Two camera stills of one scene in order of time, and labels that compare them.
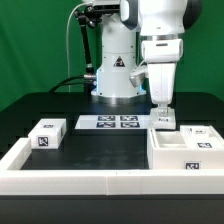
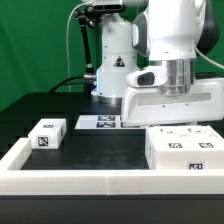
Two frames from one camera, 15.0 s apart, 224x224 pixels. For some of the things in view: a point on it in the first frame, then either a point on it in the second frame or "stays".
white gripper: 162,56 → 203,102
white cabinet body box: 193,147 stays
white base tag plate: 113,122 stays
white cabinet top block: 48,133 stays
